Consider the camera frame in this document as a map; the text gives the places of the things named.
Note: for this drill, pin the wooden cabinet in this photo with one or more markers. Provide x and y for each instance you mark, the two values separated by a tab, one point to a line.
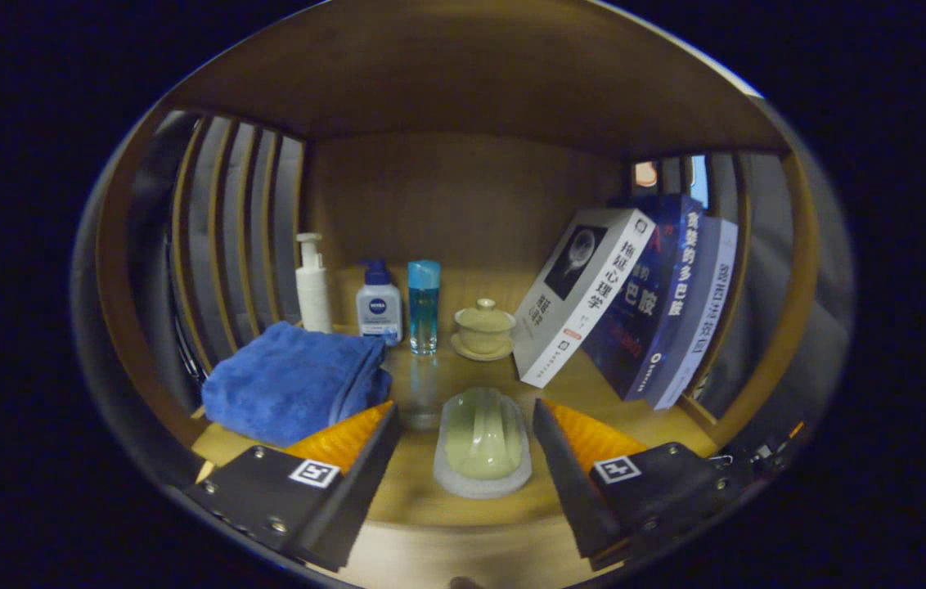
463	74

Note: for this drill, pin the clear blue bottle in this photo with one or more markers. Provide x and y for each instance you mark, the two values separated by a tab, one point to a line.
424	311

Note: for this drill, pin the white bottle blue cap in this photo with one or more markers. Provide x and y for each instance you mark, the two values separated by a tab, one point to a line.
379	307

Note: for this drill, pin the blue rolled towel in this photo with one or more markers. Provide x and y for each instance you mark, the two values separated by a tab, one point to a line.
291	380

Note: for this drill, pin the white pump bottle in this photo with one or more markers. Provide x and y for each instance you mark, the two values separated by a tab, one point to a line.
313	290

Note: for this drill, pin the white book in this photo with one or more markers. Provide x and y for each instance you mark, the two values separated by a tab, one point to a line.
586	286

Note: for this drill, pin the dark blue book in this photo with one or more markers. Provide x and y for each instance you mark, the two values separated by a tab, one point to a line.
659	303

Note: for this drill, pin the beige lidded teacup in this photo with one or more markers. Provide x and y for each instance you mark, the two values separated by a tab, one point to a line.
484	327

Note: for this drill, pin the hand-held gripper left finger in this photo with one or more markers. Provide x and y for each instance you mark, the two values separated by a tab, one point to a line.
365	491

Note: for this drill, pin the pale green scrub brush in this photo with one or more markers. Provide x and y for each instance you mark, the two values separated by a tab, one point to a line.
483	442

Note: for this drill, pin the wooden countertop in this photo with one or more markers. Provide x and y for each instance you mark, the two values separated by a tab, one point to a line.
414	483

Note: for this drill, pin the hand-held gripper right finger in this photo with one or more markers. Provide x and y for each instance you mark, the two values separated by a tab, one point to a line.
569	483

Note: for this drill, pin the wooden drawer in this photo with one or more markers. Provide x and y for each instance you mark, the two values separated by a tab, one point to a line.
471	556

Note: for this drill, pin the pale grey-blue book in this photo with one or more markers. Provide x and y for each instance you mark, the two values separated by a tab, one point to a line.
708	311

